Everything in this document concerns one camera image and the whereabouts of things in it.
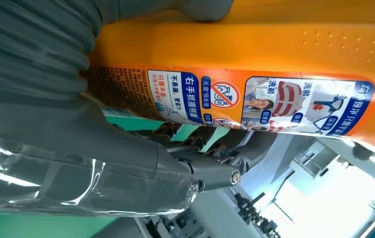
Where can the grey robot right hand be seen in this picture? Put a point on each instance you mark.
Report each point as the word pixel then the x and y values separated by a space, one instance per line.
pixel 75 164

